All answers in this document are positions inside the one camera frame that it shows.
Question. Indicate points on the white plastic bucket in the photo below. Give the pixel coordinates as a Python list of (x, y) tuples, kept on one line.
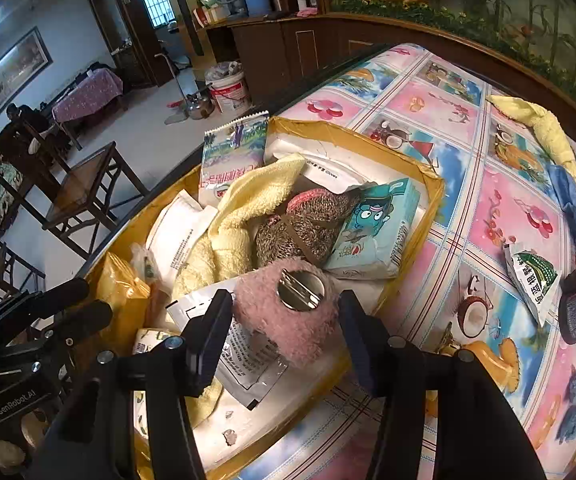
[(228, 92)]

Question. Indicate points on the framed wall picture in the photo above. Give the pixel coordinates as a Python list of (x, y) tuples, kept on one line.
[(8, 77)]

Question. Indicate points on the yellow taped cardboard box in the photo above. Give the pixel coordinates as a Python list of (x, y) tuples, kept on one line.
[(288, 400)]

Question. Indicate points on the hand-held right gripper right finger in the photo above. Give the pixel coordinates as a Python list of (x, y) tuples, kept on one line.
[(358, 350)]

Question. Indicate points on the small yellow green packet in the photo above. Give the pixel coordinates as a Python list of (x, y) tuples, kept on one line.
[(154, 341)]

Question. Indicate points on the green white snack packet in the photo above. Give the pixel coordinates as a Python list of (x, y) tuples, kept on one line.
[(532, 275)]

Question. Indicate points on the aquarium with plants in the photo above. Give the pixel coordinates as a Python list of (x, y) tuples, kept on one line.
[(467, 0)]

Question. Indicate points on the floral cushion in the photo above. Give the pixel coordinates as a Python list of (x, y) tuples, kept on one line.
[(3, 192)]

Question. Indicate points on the white paper packet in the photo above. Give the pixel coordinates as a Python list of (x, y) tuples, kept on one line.
[(180, 235)]

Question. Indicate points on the orange white box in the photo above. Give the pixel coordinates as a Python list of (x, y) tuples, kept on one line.
[(210, 15)]

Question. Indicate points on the pink fuzzy badge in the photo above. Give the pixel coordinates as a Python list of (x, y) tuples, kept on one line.
[(278, 325)]

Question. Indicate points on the colourful printed tablecloth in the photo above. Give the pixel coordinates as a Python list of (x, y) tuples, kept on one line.
[(442, 110)]

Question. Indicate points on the landscape print snack packet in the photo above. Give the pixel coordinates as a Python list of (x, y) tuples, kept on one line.
[(233, 160)]

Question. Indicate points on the dark wooden cabinet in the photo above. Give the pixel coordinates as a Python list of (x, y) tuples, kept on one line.
[(288, 45)]

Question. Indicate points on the yellow towel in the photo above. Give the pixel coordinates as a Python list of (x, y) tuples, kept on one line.
[(238, 220), (542, 127)]

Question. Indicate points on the teal cartoon tissue pack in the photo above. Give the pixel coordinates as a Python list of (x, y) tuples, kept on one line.
[(375, 230)]

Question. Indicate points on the silver packet with black text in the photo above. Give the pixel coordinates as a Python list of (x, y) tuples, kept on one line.
[(248, 360)]

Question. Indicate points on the table with purple cloth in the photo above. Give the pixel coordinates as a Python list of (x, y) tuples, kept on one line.
[(88, 92)]

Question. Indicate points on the white glove packet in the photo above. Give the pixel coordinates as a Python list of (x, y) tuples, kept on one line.
[(318, 152)]

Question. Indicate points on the orange plastic bag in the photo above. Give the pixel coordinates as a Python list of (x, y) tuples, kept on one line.
[(118, 295)]

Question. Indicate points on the pink cloth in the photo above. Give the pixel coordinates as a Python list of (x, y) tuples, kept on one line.
[(306, 12)]

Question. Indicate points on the metal kettle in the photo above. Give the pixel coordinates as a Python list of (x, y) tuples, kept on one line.
[(200, 107)]

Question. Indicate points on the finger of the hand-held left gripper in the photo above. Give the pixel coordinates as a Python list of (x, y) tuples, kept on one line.
[(53, 297), (78, 317)]

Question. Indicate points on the grey knitted pouch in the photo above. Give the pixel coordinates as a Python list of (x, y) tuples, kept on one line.
[(308, 230)]

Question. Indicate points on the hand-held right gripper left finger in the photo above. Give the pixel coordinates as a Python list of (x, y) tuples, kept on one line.
[(212, 340)]

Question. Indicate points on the metal walking cane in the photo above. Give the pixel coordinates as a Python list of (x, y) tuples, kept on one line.
[(173, 77)]

